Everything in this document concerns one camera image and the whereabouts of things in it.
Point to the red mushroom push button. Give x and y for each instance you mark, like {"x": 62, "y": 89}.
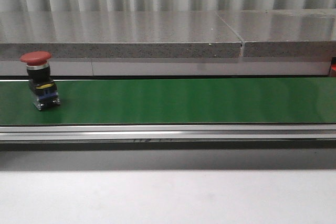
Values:
{"x": 42, "y": 86}

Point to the green conveyor belt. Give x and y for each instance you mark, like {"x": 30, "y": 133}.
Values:
{"x": 178, "y": 101}

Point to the grey stone slab left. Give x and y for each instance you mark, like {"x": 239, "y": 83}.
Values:
{"x": 88, "y": 35}

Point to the grey stone slab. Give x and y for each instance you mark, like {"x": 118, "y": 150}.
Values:
{"x": 282, "y": 34}
{"x": 88, "y": 35}

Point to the grey stone slab right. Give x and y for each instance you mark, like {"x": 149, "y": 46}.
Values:
{"x": 282, "y": 34}

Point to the white panel under slab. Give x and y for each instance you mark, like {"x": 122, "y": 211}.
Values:
{"x": 187, "y": 67}

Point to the red object at right edge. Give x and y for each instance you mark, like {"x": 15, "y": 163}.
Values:
{"x": 332, "y": 72}

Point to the aluminium conveyor side rail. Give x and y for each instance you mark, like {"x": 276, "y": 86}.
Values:
{"x": 165, "y": 133}

